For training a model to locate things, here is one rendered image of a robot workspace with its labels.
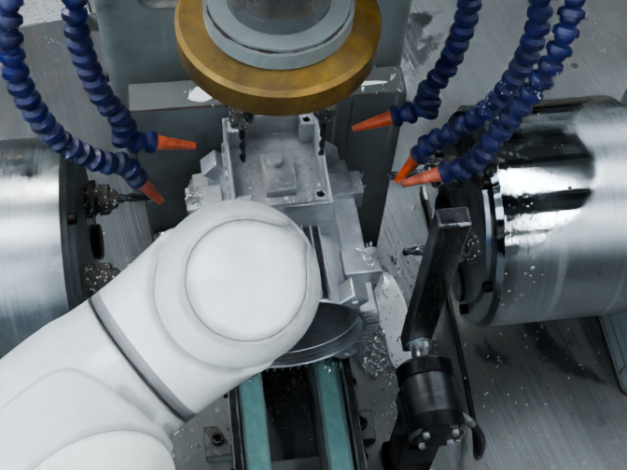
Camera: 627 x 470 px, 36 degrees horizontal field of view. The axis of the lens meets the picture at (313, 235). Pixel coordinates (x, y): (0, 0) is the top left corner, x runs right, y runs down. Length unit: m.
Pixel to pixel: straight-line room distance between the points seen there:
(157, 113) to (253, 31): 0.26
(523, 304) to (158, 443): 0.55
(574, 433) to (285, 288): 0.78
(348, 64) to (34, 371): 0.38
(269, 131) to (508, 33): 0.68
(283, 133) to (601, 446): 0.56
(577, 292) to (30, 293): 0.55
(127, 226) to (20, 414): 0.80
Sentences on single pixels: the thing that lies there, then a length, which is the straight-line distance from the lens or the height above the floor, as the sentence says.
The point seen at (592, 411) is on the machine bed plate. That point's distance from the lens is 1.29.
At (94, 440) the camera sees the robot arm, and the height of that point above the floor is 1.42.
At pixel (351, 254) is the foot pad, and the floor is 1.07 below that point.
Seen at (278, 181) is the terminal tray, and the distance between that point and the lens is 0.99.
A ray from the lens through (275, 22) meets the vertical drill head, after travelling 0.80.
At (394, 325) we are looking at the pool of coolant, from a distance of 1.28.
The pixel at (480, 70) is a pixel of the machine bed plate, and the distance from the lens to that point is 1.57.
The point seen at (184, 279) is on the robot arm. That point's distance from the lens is 0.54.
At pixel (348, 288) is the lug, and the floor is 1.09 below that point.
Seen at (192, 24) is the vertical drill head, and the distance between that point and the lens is 0.85.
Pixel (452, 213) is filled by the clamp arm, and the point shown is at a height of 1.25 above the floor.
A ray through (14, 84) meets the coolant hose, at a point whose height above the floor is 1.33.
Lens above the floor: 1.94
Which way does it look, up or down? 58 degrees down
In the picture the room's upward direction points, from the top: 5 degrees clockwise
